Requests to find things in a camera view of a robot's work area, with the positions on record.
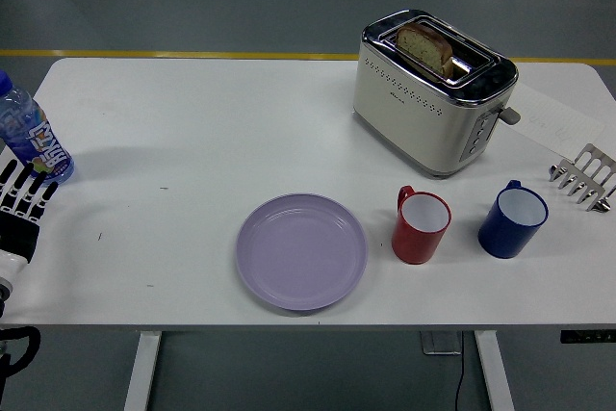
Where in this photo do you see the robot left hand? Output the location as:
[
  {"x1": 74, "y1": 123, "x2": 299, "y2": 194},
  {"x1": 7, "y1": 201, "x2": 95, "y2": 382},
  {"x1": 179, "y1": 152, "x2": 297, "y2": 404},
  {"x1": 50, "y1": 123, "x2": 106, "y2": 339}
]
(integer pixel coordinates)
[{"x1": 0, "y1": 158, "x2": 60, "y2": 285}]

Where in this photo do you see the purple plate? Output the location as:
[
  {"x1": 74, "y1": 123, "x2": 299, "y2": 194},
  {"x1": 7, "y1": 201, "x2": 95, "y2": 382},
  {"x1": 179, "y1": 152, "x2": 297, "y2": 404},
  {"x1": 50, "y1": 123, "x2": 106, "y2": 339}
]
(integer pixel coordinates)
[{"x1": 235, "y1": 193, "x2": 369, "y2": 313}]

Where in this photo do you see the blue drink bottle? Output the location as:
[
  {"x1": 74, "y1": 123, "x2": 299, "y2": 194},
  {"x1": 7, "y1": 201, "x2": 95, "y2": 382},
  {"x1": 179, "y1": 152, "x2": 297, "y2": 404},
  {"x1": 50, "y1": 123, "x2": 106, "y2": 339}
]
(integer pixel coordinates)
[{"x1": 0, "y1": 69, "x2": 76, "y2": 186}]

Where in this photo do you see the white table leg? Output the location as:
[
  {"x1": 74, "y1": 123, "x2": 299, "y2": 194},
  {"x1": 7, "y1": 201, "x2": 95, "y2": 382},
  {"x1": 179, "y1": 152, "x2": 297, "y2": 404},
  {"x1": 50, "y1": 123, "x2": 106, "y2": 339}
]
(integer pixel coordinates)
[
  {"x1": 474, "y1": 331, "x2": 516, "y2": 411},
  {"x1": 123, "y1": 331, "x2": 163, "y2": 411}
]

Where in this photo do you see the red cup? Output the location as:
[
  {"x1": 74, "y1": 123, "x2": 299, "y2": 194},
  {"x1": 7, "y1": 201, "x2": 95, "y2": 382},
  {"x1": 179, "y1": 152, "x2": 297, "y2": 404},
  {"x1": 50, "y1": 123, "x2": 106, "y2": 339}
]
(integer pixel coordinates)
[{"x1": 391, "y1": 185, "x2": 453, "y2": 267}]

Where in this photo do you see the cream and chrome toaster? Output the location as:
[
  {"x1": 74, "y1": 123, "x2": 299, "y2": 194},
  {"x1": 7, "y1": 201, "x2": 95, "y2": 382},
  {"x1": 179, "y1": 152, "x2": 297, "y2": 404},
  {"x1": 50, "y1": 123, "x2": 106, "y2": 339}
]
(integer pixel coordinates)
[{"x1": 351, "y1": 8, "x2": 522, "y2": 179}]

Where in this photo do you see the grey box under table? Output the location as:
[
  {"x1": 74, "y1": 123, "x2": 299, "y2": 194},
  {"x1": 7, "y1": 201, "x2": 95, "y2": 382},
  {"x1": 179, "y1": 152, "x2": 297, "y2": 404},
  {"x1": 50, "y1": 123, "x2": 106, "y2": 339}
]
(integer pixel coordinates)
[{"x1": 419, "y1": 331, "x2": 464, "y2": 355}]

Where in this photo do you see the bread slice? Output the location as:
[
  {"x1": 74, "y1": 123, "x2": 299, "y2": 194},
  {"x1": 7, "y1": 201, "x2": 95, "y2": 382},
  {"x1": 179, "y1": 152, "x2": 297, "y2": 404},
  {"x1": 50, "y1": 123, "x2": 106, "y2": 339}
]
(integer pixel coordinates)
[{"x1": 395, "y1": 21, "x2": 454, "y2": 79}]

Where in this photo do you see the blue cup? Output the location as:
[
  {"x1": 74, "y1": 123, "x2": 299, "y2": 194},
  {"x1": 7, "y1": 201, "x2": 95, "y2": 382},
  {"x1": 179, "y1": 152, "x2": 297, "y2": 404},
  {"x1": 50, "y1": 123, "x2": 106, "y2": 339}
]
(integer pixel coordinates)
[{"x1": 477, "y1": 179, "x2": 550, "y2": 260}]

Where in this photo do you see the white paper sheet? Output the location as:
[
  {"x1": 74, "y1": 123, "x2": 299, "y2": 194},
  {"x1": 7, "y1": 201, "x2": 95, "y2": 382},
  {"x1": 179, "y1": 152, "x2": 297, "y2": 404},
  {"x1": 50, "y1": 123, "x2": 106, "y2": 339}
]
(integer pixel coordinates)
[{"x1": 504, "y1": 83, "x2": 605, "y2": 156}]

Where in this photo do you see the black table control panel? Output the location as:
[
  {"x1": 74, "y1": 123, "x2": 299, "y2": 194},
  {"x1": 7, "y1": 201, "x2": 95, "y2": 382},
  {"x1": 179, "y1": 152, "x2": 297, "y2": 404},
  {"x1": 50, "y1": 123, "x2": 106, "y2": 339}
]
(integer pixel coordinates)
[{"x1": 560, "y1": 329, "x2": 616, "y2": 345}]

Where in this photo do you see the silver metal toast rack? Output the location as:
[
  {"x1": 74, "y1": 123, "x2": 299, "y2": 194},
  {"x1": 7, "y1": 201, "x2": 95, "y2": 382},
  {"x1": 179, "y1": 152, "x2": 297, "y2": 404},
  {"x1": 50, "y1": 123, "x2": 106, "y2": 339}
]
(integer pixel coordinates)
[{"x1": 549, "y1": 142, "x2": 616, "y2": 214}]

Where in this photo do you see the black cable under table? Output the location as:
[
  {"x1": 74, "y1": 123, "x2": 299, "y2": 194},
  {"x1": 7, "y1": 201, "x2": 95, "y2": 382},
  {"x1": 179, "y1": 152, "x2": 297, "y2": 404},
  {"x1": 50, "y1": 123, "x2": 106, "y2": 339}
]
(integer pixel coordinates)
[{"x1": 453, "y1": 347, "x2": 467, "y2": 411}]

